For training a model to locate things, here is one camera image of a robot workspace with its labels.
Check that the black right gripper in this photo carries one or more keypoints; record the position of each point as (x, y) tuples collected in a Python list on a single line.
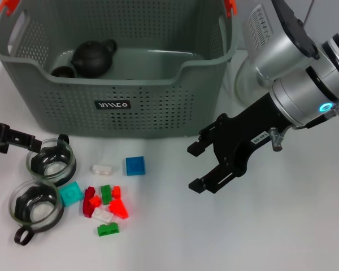
[(243, 132)]

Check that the glass teacup black sleeve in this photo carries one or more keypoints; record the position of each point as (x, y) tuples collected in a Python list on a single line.
[(45, 226), (62, 178)]

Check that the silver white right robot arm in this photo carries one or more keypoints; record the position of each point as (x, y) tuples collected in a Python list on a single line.
[(299, 70)]

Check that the grey perforated plastic storage basket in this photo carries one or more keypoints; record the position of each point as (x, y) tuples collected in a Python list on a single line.
[(73, 113)]

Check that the dark clay small teacup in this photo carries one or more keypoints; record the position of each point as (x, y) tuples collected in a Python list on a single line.
[(62, 72)]

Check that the blue square toy brick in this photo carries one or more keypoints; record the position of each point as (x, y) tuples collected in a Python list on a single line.
[(135, 166)]

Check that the teal toy brick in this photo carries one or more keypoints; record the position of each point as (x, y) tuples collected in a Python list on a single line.
[(70, 194)]

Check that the white narrow toy brick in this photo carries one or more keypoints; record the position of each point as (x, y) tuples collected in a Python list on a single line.
[(101, 169)]

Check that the dark red curved toy brick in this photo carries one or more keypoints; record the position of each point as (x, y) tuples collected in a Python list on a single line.
[(87, 203)]

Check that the large red slope toy brick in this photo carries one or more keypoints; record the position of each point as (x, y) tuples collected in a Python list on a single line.
[(118, 209)]

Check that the green toy brick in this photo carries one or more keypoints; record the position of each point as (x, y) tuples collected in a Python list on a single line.
[(106, 194), (108, 229)]

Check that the dark clay teapot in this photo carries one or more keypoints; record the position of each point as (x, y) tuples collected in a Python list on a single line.
[(93, 59)]

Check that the white flat toy plate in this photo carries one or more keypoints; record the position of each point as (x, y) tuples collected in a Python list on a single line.
[(103, 216)]

